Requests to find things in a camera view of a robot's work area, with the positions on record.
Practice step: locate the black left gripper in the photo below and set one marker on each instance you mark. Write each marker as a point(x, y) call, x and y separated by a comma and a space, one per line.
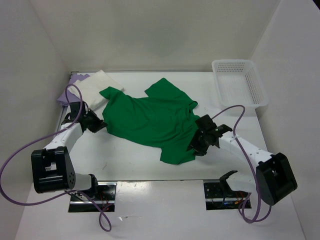
point(100, 124)

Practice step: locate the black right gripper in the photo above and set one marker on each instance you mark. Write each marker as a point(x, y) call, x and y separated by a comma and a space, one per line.
point(199, 151)

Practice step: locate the cream white t-shirt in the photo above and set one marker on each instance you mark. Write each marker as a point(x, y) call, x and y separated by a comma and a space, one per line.
point(91, 87)

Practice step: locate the green garment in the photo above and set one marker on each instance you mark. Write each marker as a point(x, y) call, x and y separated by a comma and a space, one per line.
point(163, 119)

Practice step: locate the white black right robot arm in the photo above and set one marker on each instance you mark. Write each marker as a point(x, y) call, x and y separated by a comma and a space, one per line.
point(273, 174)

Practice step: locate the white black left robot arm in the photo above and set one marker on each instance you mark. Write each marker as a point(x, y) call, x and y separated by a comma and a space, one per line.
point(52, 167)

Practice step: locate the white plastic laundry basket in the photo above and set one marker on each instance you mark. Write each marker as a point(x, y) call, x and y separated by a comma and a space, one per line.
point(238, 83)

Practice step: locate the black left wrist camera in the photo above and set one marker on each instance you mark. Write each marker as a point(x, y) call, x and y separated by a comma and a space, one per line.
point(78, 112)

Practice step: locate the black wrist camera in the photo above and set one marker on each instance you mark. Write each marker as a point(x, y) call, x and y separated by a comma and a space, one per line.
point(78, 112)
point(206, 125)

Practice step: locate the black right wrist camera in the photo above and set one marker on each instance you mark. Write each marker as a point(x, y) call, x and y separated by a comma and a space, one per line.
point(206, 125)

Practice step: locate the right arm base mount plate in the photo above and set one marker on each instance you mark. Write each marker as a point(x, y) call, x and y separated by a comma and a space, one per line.
point(215, 199)

